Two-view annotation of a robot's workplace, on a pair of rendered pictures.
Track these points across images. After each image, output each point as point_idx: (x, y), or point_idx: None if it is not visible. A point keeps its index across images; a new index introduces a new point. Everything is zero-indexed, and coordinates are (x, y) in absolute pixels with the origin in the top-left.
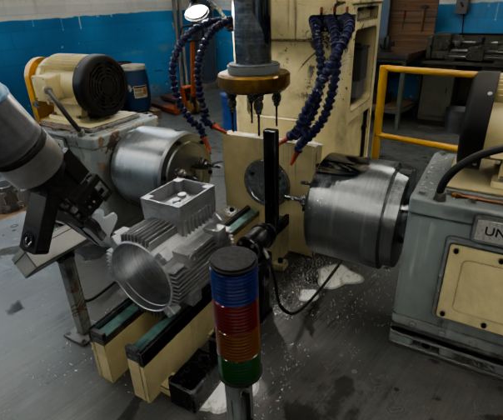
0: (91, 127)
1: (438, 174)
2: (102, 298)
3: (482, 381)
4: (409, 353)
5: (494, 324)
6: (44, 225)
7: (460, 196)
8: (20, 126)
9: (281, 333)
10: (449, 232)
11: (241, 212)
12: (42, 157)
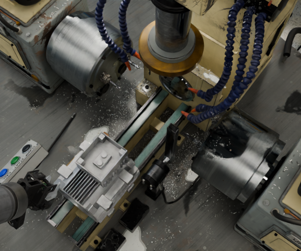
0: (26, 20)
1: (290, 174)
2: (48, 155)
3: None
4: (242, 239)
5: None
6: (20, 219)
7: (289, 213)
8: (5, 215)
9: (167, 209)
10: (275, 224)
11: (153, 96)
12: (17, 214)
